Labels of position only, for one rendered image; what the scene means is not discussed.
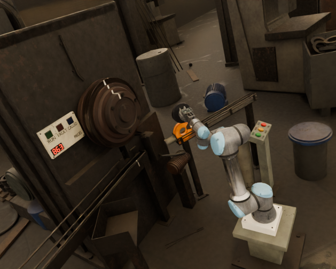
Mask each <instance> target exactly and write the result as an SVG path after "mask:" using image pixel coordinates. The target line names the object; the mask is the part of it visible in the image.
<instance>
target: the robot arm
mask: <svg viewBox="0 0 336 269"><path fill-rule="evenodd" d="M189 108H190V107H189ZM189 108H187V109H186V108H185V106H184V108H183V109H180V108H179V115H180V119H181V120H182V121H184V122H188V124H187V126H186V128H187V130H188V129H191V128H192V129H193V130H194V131H195V132H196V137H197V145H198V148H200V149H206V148H207V147H208V144H211V147H212V150H213V152H214V154H215V155H218V157H220V158H221V159H222V162H223V165H224V169H225V173H226V176H227V179H228V182H229V186H230V189H231V194H230V199H231V200H229V201H228V205H229V207H230V209H231V210H232V212H233V213H234V214H235V215H236V216H237V217H238V218H242V217H244V216H247V215H249V214H250V213H251V215H252V218H253V219H254V220H255V221H256V222H258V223H261V224H268V223H272V222H273V221H274V220H275V219H276V217H277V213H276V209H275V207H274V206H273V197H272V196H273V192H272V189H271V187H270V186H269V185H267V184H265V183H255V184H253V185H252V187H251V190H250V191H248V190H247V189H246V187H245V183H244V179H243V176H242V173H241V169H240V165H239V161H238V157H237V154H238V152H239V150H238V146H241V145H243V144H244V143H246V142H247V141H248V140H249V138H250V136H251V131H250V129H249V127H248V126H247V125H245V124H236V125H233V126H231V127H228V128H225V127H220V128H218V129H215V130H213V131H211V132H210V131H209V130H208V128H207V127H205V126H204V125H203V124H202V123H201V122H200V121H199V119H197V118H196V116H195V115H194V114H193V110H191V108H190V109H189Z"/></svg>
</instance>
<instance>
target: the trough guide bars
mask: <svg viewBox="0 0 336 269"><path fill-rule="evenodd" d="M250 93H252V92H250ZM250 93H248V94H246V95H244V96H243V97H245V98H243V97H241V98H239V99H237V100H236V101H234V102H232V103H231V104H229V105H227V106H225V107H223V108H222V109H220V110H218V111H217V112H215V113H213V114H212V115H210V116H208V117H206V118H205V119H203V120H201V121H200V122H201V123H202V124H203V125H205V127H207V128H208V129H209V126H208V125H209V124H211V123H212V122H214V121H216V120H217V119H219V118H220V117H222V116H224V115H226V114H227V113H230V115H232V114H233V112H232V111H233V110H234V109H236V108H238V107H239V106H241V105H243V104H245V103H246V102H248V101H250V100H252V99H253V100H254V101H256V98H255V97H257V95H256V93H255V94H253V95H252V94H250ZM251 97H252V98H251ZM242 98H243V99H242ZM240 99H242V100H243V101H242V100H240ZM247 99H248V100H247ZM238 100H239V101H238ZM237 101H238V102H237ZM244 101H245V102H244ZM235 102H236V103H235ZM242 102H243V103H242ZM233 103H235V104H233ZM241 103H242V104H241ZM232 104H233V105H232ZM230 105H231V106H230ZM237 105H239V106H237ZM228 106H229V107H228ZM232 106H233V107H232ZM227 107H228V108H227ZM234 107H235V108H234ZM232 108H233V109H232ZM223 109H224V110H223ZM221 110H222V111H221ZM220 111H221V112H220ZM218 112H219V113H218ZM225 112H226V113H225ZM224 113H225V114H224ZM214 114H216V115H214ZM222 114H223V115H222ZM220 115H221V116H220ZM211 116H212V117H211ZM218 116H220V117H218ZM209 117H210V118H209ZM207 118H209V119H207ZM215 118H216V119H215ZM206 119H207V120H206ZM204 120H205V121H204ZM211 120H213V121H211ZM210 121H211V122H210ZM192 131H194V130H193V129H192V130H191V131H190V132H188V133H186V134H185V135H183V136H181V137H179V138H178V139H177V140H178V142H180V141H181V143H182V144H183V143H184V141H183V139H185V138H186V137H188V136H190V135H192V134H193V133H195V131H194V132H192ZM191 132H192V133H191ZM189 133H191V134H189ZM186 135H187V136H186ZM184 136H185V137H184ZM183 137H184V138H183ZM179 139H180V140H179Z"/></svg>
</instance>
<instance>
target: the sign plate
mask: <svg viewBox="0 0 336 269"><path fill-rule="evenodd" d="M70 117H72V119H73V121H74V122H73V123H72V124H70V125H69V124H68V122H67V119H69V118H70ZM59 124H62V126H63V128H64V129H62V130H61V131H58V129H57V127H56V126H58V125H59ZM49 131H51V133H52V134H53V136H52V137H51V138H49V139H48V138H47V136H46V135H45V133H47V132H49ZM37 135H38V137H39V138H40V140H41V142H42V144H43V145H44V147H45V149H46V150H47V152H48V153H49V155H50V157H51V158H52V159H54V158H55V157H57V156H58V155H59V154H61V153H62V152H64V151H65V150H66V149H68V148H69V147H71V145H73V144H74V143H76V142H77V141H79V140H80V139H81V138H83V137H84V136H85V134H84V132H83V130H82V128H81V126H80V124H79V122H78V120H77V118H76V116H75V114H74V112H70V113H68V114H66V115H65V116H63V117H62V118H60V119H59V120H57V121H55V122H54V123H52V124H50V125H49V126H47V127H46V128H44V129H43V130H41V131H39V132H38V133H37ZM61 145H62V147H63V149H62V147H61ZM53 149H55V150H53ZM59 149H60V151H59ZM61 149H62V150H61ZM53 151H56V152H57V153H56V152H53ZM55 153H56V154H55Z"/></svg>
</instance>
